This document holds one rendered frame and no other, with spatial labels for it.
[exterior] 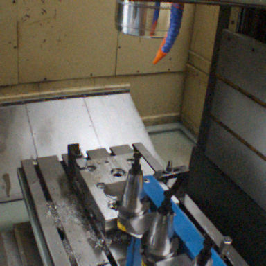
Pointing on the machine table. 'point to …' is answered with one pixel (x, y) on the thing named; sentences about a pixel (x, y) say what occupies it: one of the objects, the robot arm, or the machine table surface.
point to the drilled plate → (98, 200)
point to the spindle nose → (143, 19)
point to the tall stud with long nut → (224, 246)
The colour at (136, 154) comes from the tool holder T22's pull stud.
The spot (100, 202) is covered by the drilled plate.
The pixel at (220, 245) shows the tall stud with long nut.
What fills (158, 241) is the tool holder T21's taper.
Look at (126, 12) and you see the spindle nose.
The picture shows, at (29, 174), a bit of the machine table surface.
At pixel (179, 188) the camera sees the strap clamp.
